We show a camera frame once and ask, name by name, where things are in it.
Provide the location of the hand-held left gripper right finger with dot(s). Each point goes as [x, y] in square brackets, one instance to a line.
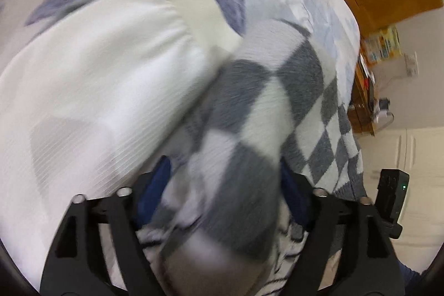
[295, 195]

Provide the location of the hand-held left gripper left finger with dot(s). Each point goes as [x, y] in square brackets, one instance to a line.
[156, 185]

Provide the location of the grey white checkered cardigan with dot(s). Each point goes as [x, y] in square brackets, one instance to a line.
[242, 129]

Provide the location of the white wardrobe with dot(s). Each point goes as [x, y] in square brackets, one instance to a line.
[423, 150]

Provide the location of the person's dark clothing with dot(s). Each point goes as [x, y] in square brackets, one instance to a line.
[412, 282]

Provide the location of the white appliance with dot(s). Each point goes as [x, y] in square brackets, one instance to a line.
[383, 112]

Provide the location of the wooden nightstand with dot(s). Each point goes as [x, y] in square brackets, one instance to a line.
[360, 101]

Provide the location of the white fluffy blanket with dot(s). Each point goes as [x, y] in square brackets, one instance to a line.
[86, 74]

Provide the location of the yellow box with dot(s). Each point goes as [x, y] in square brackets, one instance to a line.
[380, 44]

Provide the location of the wall socket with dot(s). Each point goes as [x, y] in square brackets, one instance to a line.
[411, 64]

